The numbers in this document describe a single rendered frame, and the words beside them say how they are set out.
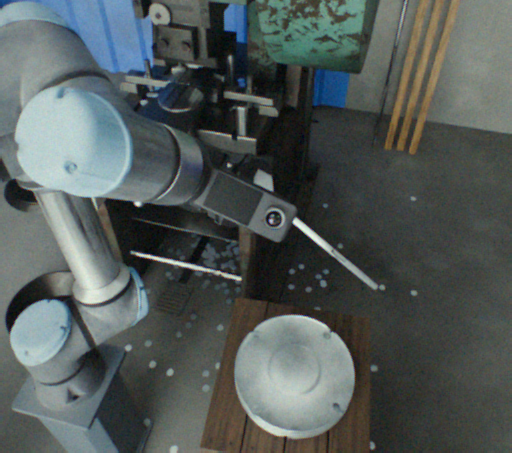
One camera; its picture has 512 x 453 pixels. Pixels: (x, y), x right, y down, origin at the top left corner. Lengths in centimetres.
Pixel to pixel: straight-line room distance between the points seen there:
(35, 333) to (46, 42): 69
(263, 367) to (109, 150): 94
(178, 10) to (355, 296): 117
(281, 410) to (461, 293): 99
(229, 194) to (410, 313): 141
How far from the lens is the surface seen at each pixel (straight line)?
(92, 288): 99
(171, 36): 125
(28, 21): 45
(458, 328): 185
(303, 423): 117
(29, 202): 227
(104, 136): 34
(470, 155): 256
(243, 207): 49
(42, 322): 102
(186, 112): 127
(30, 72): 42
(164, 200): 43
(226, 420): 121
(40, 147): 36
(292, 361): 122
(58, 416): 118
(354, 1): 79
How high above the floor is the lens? 149
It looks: 44 degrees down
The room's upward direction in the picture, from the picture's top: straight up
